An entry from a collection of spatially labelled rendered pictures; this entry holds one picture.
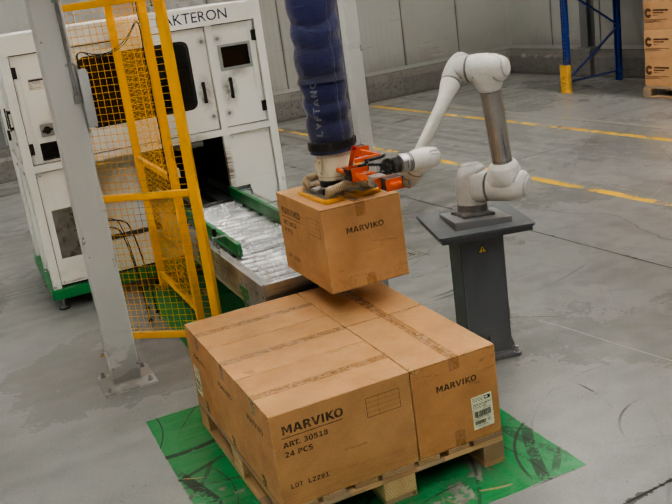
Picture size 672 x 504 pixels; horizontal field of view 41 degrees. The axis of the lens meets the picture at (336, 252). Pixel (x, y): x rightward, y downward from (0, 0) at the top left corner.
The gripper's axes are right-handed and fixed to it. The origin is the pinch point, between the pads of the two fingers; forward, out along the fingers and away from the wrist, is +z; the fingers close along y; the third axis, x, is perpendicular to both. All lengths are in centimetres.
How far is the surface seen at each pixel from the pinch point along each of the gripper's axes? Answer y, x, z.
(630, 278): 120, 62, -204
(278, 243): 65, 142, -4
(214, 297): 85, 131, 44
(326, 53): -53, 17, 1
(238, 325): 66, 28, 59
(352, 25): -45, 338, -162
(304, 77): -43, 24, 10
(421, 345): 66, -51, 4
